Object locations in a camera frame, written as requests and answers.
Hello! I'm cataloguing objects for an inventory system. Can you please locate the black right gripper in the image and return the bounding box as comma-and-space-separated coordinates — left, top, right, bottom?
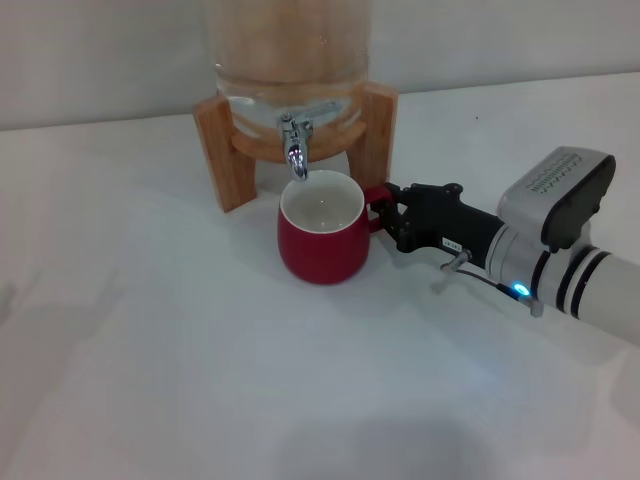
372, 182, 505, 270

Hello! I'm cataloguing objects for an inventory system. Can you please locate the red cup white inside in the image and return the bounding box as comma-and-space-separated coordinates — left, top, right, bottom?
277, 169, 395, 286

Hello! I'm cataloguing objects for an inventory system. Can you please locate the chrome faucet with lever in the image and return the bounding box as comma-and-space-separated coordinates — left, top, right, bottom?
277, 113, 316, 184

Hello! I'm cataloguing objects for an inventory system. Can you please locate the wooden dispenser stand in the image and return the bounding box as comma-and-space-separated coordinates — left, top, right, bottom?
192, 82, 400, 214

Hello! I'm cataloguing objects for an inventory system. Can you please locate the glass water dispenser jar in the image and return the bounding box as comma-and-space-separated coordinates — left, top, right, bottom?
207, 0, 374, 153

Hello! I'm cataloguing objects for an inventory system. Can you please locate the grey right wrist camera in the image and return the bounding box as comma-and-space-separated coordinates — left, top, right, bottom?
496, 145, 618, 254

